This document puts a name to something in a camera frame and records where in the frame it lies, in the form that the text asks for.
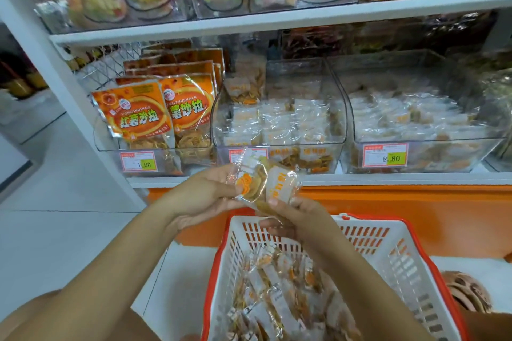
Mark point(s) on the person's right hand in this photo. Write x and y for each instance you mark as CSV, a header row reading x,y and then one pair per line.
x,y
308,229

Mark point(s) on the person's left forearm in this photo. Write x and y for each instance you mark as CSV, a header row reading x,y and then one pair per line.
x,y
88,281

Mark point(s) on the orange shelf base panel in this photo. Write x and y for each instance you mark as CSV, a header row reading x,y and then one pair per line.
x,y
400,217

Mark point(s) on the pile of small brown snacks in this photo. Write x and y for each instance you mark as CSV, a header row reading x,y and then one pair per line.
x,y
280,297

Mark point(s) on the white red-rimmed shopping basket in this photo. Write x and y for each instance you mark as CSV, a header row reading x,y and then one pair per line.
x,y
400,249

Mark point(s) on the background goods shelf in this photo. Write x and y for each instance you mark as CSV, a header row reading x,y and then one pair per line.
x,y
20,73

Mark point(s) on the white yellow price tag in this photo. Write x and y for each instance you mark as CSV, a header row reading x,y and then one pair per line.
x,y
139,162
385,155
260,151

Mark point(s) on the person's right forearm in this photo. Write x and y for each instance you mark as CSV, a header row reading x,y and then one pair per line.
x,y
376,297

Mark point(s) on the pink clog sandal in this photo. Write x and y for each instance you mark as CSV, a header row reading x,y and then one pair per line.
x,y
465,290

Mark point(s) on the white snack shelf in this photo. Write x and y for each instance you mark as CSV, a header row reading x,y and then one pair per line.
x,y
280,21

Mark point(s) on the person's right leg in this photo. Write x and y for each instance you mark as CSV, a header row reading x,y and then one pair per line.
x,y
488,327

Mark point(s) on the person's left hand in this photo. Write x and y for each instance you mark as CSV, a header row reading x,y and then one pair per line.
x,y
196,197

